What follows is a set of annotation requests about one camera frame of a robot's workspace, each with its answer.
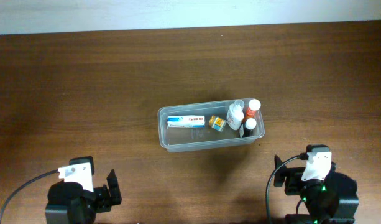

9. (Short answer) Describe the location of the black bottle white cap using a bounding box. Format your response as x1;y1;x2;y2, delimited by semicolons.
239;118;257;138

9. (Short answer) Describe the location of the white spray bottle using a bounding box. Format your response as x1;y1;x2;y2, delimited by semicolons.
227;100;244;131

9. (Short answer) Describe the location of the orange bottle white cap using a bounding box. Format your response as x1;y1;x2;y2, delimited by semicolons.
242;99;261;123

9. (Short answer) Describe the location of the gold lid balm jar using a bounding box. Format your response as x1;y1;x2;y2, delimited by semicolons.
208;115;227;132

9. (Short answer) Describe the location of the white blue medicine box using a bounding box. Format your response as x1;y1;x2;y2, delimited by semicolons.
167;115;205;128

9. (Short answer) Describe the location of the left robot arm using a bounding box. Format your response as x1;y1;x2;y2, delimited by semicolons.
45;156;122;224

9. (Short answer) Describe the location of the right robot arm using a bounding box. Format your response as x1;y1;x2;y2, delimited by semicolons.
265;144;359;224

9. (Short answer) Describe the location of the clear plastic container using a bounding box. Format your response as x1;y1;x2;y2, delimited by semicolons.
157;98;265;152

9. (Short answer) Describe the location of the black left camera cable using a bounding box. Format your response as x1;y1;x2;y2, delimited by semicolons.
0;169;60;224

